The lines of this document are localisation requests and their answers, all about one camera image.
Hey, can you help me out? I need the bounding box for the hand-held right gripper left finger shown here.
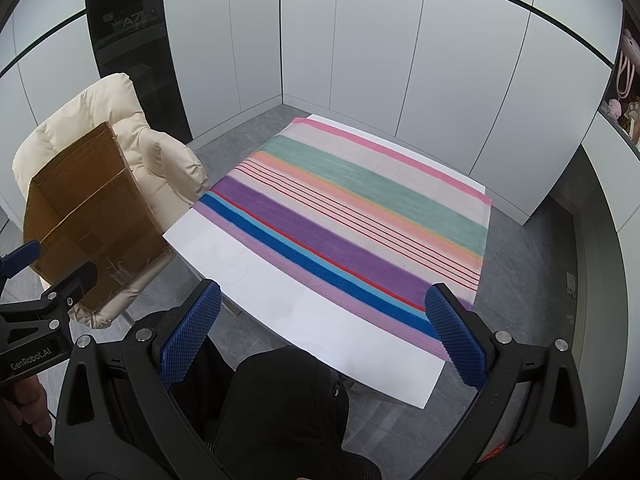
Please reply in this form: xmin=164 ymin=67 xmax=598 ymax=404
xmin=54 ymin=279 xmax=223 ymax=480

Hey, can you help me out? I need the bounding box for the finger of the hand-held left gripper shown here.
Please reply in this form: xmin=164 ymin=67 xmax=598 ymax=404
xmin=0 ymin=239 xmax=42 ymax=281
xmin=35 ymin=260 xmax=98 ymax=321

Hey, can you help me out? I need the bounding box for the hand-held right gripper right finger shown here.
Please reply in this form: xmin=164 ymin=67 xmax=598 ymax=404
xmin=424 ymin=282 xmax=588 ymax=480

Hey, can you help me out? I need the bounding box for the brown cardboard box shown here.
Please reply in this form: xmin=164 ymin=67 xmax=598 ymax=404
xmin=22 ymin=121 xmax=176 ymax=313

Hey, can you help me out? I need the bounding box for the person's left hand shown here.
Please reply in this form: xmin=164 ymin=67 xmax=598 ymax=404
xmin=5 ymin=375 xmax=53 ymax=438

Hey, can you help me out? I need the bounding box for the cream padded armchair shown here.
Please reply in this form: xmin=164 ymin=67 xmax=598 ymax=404
xmin=11 ymin=72 xmax=211 ymax=331

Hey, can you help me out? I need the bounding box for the striped colourful cloth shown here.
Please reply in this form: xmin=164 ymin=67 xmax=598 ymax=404
xmin=192 ymin=116 xmax=493 ymax=363

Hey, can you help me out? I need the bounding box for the white curved cabinet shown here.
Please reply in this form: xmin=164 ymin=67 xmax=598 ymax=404
xmin=580 ymin=110 xmax=640 ymax=281

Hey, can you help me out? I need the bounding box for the tall black cabinet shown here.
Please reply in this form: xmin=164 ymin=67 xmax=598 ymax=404
xmin=82 ymin=0 xmax=193 ymax=143

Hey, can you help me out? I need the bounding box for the dark wall shelf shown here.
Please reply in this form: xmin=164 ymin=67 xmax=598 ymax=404
xmin=597 ymin=10 xmax=640 ymax=156

